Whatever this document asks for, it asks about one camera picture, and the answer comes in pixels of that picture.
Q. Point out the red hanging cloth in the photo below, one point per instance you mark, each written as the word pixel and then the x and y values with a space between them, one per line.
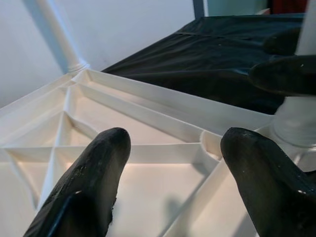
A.
pixel 288 6

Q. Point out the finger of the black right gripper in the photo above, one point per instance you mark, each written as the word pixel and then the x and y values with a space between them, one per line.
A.
pixel 281 43
pixel 284 75

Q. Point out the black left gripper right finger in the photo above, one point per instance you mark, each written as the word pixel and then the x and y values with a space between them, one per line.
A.
pixel 271 187

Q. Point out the white plastic table top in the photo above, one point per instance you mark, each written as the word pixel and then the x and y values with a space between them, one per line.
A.
pixel 148 118

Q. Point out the white plastic table leg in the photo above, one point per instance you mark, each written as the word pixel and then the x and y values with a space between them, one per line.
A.
pixel 56 37
pixel 296 118

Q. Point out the black plastic table cover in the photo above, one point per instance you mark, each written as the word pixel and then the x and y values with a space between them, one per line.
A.
pixel 209 61

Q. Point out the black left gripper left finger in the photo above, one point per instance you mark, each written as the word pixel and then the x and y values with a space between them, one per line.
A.
pixel 86 187

